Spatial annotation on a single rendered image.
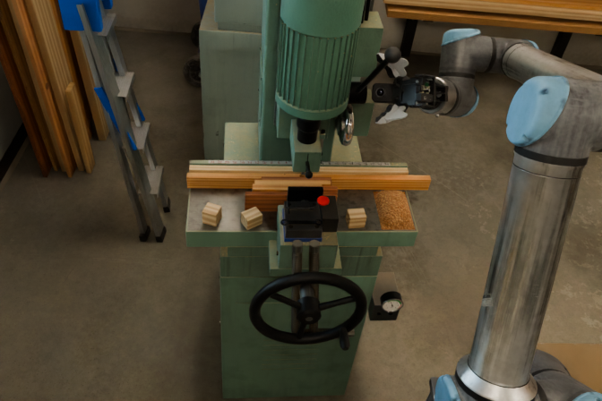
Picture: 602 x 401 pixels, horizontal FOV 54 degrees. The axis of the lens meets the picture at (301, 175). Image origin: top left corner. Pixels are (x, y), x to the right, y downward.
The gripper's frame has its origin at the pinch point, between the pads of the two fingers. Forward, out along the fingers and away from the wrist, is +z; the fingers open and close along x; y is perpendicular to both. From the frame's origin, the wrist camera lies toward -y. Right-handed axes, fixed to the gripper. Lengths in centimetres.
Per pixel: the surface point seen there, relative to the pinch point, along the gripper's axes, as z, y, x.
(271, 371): -30, -63, 88
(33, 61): 7, -166, -22
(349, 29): 9.4, 0.7, -11.1
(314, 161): -5.5, -22.2, 16.4
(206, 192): 9, -48, 25
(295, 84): 11.3, -13.1, -0.7
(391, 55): 5.4, 8.6, -5.6
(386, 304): -30, -17, 56
